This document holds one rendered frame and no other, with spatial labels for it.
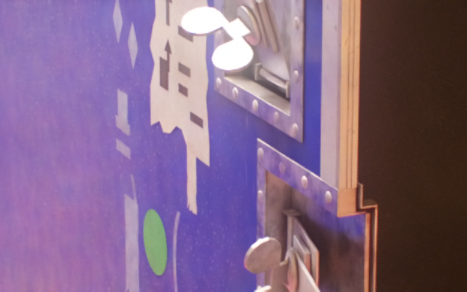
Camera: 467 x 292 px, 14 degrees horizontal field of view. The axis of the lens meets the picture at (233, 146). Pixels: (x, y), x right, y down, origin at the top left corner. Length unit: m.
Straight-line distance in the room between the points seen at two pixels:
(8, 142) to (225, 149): 0.50
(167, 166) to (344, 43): 0.29
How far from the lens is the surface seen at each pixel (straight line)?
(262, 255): 1.05
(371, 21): 2.12
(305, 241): 1.07
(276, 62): 1.09
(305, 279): 1.05
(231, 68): 1.06
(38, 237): 1.57
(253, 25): 1.08
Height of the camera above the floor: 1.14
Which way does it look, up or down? 16 degrees down
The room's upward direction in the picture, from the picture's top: straight up
